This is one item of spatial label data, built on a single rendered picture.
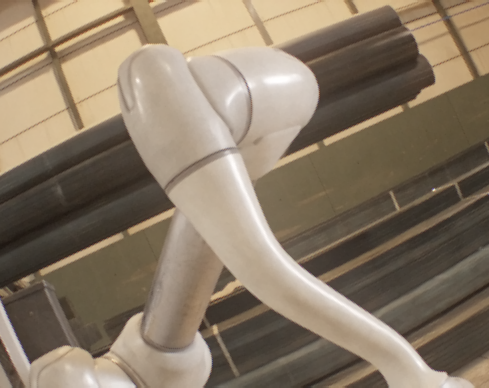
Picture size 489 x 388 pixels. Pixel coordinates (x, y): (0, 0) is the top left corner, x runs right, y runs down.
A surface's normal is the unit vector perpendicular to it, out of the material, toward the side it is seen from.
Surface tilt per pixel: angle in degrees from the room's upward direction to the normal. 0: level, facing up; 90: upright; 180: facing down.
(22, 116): 90
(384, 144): 90
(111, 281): 90
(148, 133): 87
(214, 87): 82
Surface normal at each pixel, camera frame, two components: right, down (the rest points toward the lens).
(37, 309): 0.18, -0.15
